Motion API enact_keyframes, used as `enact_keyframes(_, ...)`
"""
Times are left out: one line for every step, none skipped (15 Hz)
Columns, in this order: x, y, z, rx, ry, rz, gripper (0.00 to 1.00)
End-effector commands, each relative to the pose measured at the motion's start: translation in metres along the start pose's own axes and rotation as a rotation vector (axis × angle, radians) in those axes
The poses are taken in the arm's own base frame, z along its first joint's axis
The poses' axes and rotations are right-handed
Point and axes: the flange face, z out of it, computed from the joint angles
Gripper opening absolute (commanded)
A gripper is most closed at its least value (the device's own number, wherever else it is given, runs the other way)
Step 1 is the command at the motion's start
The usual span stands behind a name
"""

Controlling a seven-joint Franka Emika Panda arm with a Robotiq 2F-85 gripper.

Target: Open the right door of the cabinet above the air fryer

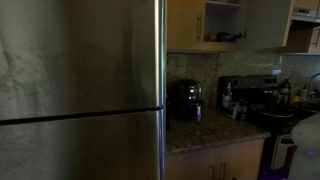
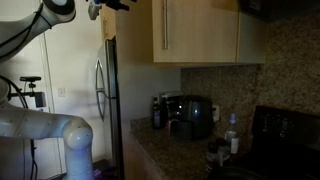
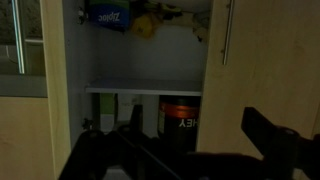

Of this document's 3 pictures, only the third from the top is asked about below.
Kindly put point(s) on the metal door hinge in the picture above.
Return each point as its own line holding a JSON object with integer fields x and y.
{"x": 81, "y": 16}
{"x": 88, "y": 124}

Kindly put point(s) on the green and white box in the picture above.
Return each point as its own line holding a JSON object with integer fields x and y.
{"x": 107, "y": 111}

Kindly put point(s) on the pale plastic bag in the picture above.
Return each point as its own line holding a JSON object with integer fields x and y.
{"x": 201, "y": 28}

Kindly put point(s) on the blue Ziploc box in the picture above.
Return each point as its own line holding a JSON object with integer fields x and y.
{"x": 108, "y": 15}

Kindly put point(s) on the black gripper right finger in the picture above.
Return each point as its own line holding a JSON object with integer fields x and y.
{"x": 290, "y": 150}

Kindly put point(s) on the wooden cabinet door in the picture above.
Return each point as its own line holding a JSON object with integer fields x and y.
{"x": 266, "y": 73}
{"x": 55, "y": 83}

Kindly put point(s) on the white cabinet shelf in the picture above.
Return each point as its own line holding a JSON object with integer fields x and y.
{"x": 143, "y": 86}

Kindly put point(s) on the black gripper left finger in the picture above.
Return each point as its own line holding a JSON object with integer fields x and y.
{"x": 106, "y": 156}

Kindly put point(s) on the black jar orange label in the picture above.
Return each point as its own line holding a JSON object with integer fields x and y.
{"x": 180, "y": 123}

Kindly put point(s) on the wooden wall cabinet body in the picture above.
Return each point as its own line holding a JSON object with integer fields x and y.
{"x": 150, "y": 56}

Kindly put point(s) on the range hood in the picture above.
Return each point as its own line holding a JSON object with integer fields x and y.
{"x": 23, "y": 86}

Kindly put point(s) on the yellow bag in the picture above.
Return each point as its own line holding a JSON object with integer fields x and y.
{"x": 145, "y": 26}

